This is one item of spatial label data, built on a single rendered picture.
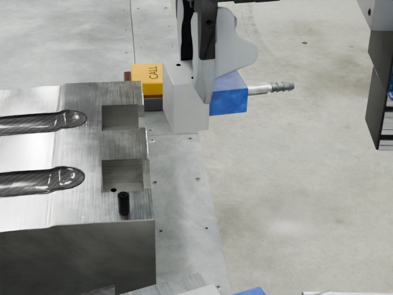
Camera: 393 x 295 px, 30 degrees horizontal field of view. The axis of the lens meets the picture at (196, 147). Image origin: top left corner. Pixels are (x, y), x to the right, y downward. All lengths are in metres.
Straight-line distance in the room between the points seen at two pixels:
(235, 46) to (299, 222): 1.45
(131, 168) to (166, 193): 0.11
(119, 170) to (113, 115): 0.11
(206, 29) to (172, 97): 0.09
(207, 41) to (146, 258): 0.20
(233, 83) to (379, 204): 1.53
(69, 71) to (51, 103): 0.27
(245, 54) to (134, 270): 0.22
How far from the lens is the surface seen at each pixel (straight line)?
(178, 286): 0.62
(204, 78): 0.67
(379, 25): 0.97
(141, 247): 0.65
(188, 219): 0.77
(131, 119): 0.81
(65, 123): 0.78
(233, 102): 0.72
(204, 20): 0.64
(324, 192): 2.22
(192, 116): 0.71
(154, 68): 1.00
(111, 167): 0.71
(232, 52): 0.67
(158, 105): 0.96
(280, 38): 3.20
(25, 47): 1.17
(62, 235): 0.64
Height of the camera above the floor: 1.27
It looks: 32 degrees down
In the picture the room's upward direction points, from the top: 1 degrees clockwise
